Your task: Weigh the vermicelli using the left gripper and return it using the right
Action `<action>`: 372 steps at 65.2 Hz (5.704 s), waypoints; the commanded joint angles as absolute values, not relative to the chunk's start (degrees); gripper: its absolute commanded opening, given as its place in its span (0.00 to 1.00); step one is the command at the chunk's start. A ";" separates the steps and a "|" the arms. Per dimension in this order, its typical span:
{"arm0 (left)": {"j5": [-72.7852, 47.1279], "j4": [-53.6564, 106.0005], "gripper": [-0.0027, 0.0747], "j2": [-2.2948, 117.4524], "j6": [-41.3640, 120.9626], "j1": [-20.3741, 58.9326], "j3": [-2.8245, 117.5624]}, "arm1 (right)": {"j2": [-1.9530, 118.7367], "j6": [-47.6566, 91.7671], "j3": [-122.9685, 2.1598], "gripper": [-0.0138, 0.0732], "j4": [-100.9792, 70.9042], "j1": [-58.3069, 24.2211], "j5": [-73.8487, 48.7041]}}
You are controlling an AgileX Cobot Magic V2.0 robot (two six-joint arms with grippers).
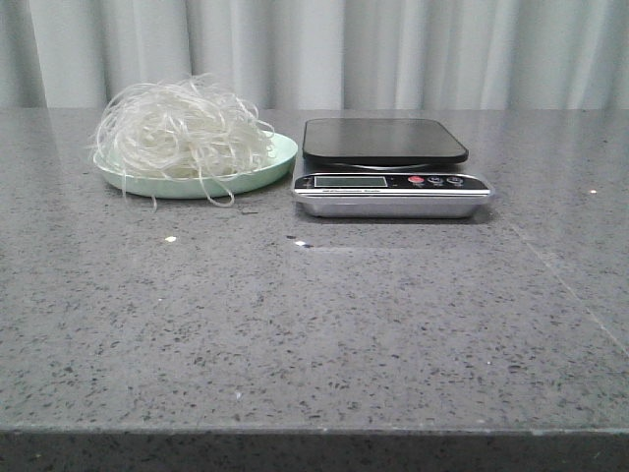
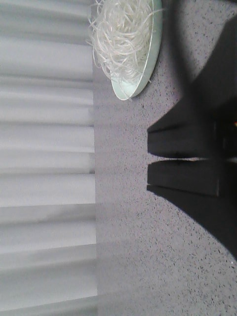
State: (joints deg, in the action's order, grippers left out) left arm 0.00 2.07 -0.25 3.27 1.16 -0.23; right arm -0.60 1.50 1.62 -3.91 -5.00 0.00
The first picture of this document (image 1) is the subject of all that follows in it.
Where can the white vermicelli noodle bundle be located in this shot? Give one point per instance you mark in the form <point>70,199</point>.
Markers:
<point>193,129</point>

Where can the light green round plate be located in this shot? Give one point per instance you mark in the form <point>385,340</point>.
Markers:
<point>281,156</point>

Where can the silver black kitchen scale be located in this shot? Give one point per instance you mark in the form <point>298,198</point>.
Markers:
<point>385,167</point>

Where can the white pleated curtain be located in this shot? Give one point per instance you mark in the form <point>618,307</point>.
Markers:
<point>428,55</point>

